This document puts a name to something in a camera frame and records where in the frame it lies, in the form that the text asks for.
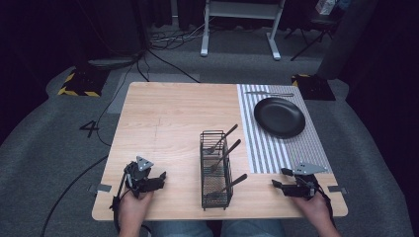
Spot hand-held gripper cable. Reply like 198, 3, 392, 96
315, 184, 336, 229
109, 173, 130, 235

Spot black plate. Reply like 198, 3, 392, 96
253, 96, 306, 139

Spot silver table knife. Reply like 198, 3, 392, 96
243, 90, 295, 99

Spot yellow-black striped stand base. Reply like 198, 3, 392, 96
291, 73, 337, 102
56, 66, 111, 99

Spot white printed box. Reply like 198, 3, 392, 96
314, 0, 338, 16

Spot bundle of floor cables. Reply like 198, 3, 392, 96
148, 16, 218, 51

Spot thick black floor cable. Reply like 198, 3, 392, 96
40, 153, 111, 237

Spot grey striped placemat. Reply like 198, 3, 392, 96
236, 83, 333, 175

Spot person's leg in jeans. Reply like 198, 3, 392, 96
220, 218, 287, 237
140, 219, 215, 237

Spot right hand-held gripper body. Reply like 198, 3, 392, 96
282, 161, 328, 199

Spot right hand-held gripper cable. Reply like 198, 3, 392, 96
315, 184, 336, 229

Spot person's right hand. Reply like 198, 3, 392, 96
291, 193, 332, 229

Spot white desk frame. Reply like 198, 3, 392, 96
200, 0, 287, 62

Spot left hand-held gripper cable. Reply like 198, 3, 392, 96
109, 173, 130, 235

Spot person's right leg in jeans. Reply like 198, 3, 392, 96
220, 218, 287, 237

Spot black tripod stand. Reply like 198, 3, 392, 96
284, 13, 334, 62

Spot person's left leg in jeans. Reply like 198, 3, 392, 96
140, 219, 215, 237

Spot black wire cutlery basket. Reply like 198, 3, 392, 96
199, 129, 233, 212

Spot thin black floor cable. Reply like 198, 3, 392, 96
96, 48, 201, 148

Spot person's left hand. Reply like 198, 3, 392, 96
117, 191, 155, 230

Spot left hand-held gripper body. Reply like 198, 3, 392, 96
123, 155, 156, 198

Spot grey tape strip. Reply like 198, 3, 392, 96
327, 185, 348, 195
88, 183, 113, 194

